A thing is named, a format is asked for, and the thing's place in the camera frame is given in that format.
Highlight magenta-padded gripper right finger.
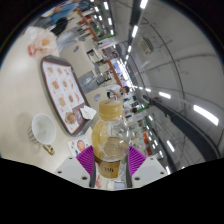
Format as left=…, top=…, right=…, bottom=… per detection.
left=125, top=145, right=169, bottom=188

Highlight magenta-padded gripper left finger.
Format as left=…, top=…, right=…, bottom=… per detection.
left=54, top=145, right=98, bottom=188

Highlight clear yellow-capped drink bottle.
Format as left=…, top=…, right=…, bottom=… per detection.
left=90, top=99, right=130, bottom=179

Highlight white crumpled napkin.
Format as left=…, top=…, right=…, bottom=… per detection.
left=79, top=104, right=98, bottom=120

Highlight brown tray with paper liner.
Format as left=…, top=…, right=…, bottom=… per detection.
left=40, top=55, right=91, bottom=137

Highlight ceiling lights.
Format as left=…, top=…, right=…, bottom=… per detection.
left=93, top=0, right=221, bottom=174

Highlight person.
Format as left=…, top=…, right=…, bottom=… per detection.
left=105, top=83, right=130, bottom=101
left=49, top=0, right=84, bottom=26

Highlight beige plastic chair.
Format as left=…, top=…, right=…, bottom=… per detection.
left=59, top=41, right=98, bottom=74

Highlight ceiling air conditioner unit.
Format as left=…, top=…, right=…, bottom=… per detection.
left=138, top=36, right=155, bottom=55

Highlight plastic bag with food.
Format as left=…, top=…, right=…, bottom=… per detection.
left=25, top=26, right=58, bottom=56

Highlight black backpack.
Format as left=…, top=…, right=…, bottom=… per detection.
left=49, top=18, right=69, bottom=36

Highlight white patterned mug gold handle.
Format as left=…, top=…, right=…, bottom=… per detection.
left=27, top=112, right=57, bottom=156

